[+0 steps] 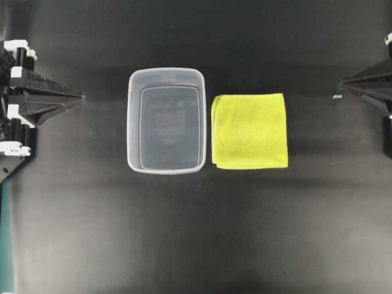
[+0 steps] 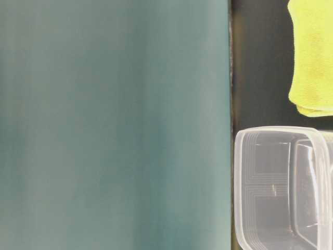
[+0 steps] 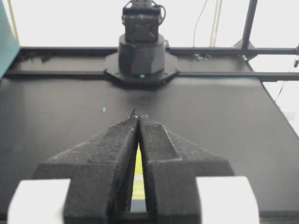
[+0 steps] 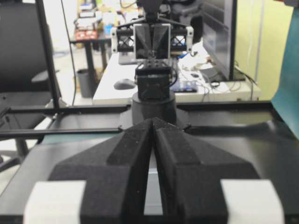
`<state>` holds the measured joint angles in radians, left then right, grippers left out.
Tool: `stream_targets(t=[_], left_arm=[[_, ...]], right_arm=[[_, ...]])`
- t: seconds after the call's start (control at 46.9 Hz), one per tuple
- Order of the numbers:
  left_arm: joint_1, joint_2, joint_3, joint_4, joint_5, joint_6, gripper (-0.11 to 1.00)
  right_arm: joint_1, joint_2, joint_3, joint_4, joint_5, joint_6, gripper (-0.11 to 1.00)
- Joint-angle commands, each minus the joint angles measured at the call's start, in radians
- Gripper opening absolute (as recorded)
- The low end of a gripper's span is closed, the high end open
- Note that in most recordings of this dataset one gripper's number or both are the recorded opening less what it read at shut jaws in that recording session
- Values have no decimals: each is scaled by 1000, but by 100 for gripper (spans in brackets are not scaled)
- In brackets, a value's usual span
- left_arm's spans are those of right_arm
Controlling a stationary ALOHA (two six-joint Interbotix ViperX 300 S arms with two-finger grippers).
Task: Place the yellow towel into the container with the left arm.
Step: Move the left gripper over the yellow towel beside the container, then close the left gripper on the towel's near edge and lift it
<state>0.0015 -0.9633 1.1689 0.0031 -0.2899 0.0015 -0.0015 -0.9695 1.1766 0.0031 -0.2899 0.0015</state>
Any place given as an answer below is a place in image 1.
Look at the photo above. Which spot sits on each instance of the clear plastic container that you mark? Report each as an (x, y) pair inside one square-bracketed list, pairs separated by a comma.
[(166, 121)]

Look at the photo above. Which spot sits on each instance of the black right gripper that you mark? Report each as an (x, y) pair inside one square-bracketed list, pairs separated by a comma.
[(373, 84)]

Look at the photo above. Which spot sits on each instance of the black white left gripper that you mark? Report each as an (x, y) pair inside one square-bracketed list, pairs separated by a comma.
[(20, 117)]

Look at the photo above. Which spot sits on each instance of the yellow folded towel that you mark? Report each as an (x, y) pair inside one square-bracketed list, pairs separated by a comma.
[(249, 131)]

